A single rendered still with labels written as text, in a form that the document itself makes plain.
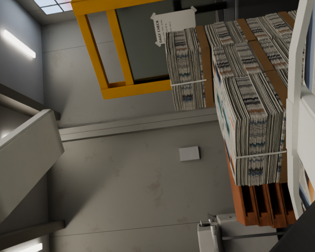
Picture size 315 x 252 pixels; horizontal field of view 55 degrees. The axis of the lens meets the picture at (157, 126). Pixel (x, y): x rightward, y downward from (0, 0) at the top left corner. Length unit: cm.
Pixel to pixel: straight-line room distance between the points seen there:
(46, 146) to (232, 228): 510
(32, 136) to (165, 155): 720
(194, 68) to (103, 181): 622
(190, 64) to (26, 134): 149
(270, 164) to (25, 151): 118
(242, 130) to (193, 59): 61
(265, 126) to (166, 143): 630
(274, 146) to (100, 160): 667
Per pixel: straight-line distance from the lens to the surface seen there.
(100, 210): 768
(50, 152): 19
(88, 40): 220
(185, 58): 161
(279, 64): 142
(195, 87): 170
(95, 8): 209
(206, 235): 521
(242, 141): 117
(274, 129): 117
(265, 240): 535
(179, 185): 730
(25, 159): 17
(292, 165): 17
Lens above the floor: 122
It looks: 6 degrees up
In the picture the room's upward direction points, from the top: 98 degrees counter-clockwise
